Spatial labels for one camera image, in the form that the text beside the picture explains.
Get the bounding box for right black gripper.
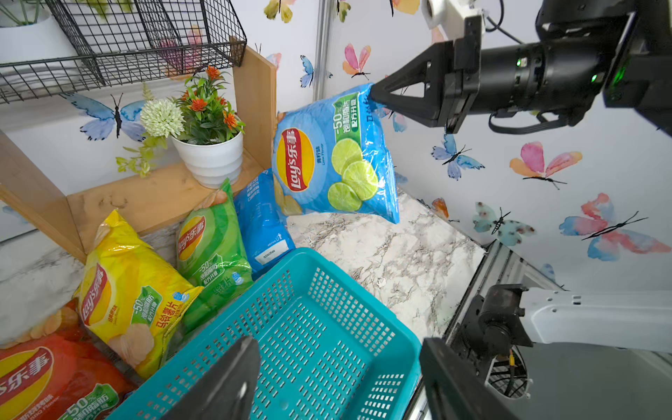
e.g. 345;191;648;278
371;15;523;134

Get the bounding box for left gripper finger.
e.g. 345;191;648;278
163;336;261;420

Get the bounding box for light blue lime chips bag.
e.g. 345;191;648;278
271;84;401;223

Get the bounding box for green Lay's chips bag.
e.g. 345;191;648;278
177;180;253;334

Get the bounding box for dark blue chips bag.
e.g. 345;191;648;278
234;169;296;280

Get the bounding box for red Lay's chips bag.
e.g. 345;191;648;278
1;301;137;419

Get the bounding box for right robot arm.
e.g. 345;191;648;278
391;1;671;296

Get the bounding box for teal plastic basket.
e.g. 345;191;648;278
112;248;421;419

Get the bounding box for yellow Lay's chips bag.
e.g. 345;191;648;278
73;210;203;379

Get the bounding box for wooden shelf stand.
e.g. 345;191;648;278
1;47;277;262

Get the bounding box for white pot orange flowers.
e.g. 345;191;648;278
115;65;246;190

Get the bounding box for white pot beige flowers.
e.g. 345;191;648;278
1;1;77;64

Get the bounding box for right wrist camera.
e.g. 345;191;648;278
420;0;485;40

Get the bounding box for black wire wall basket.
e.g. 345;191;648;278
1;1;247;103

